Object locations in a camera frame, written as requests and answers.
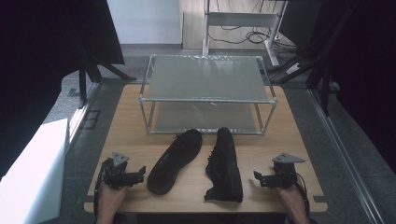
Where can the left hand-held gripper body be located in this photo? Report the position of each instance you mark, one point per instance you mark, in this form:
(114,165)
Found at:
(115,174)

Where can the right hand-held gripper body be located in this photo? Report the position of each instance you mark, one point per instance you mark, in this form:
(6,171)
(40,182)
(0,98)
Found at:
(285,175)

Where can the black shoe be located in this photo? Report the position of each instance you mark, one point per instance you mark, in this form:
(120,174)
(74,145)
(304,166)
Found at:
(176,161)
(224,168)

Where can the grey metal shoe rack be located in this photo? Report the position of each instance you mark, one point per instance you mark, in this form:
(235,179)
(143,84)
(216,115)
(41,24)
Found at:
(207,81)

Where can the person's right hand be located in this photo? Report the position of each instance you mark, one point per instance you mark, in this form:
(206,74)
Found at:
(291,200)

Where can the person's left hand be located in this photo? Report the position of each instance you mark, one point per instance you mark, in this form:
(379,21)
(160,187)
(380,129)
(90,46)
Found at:
(109,199)

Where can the white box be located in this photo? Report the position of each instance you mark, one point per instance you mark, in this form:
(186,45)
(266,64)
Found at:
(31,174)

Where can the black metal stand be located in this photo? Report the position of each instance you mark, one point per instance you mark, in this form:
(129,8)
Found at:
(90,70)
(323,77)

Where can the white power strip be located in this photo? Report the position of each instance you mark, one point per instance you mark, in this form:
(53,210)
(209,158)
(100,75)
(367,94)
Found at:
(293,68)

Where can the black curtain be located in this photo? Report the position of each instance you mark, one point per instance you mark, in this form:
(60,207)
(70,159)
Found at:
(364,71)
(46,62)

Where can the aluminium floor rail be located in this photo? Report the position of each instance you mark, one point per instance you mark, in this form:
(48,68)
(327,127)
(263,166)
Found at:
(342,146)

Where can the white desk frame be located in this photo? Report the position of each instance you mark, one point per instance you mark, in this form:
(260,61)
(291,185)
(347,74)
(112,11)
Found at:
(239,19)

